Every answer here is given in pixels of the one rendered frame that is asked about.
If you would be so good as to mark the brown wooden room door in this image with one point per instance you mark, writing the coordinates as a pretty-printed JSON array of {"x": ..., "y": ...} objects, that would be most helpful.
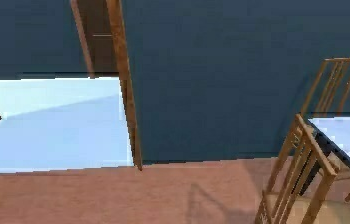
[{"x": 97, "y": 50}]

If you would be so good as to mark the white table with black edge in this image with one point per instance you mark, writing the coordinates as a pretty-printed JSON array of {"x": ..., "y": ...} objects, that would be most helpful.
[{"x": 346, "y": 136}]

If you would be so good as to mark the brown wooden chair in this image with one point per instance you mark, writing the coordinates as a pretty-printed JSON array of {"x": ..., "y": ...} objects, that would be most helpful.
[
  {"x": 316, "y": 151},
  {"x": 331, "y": 80}
]

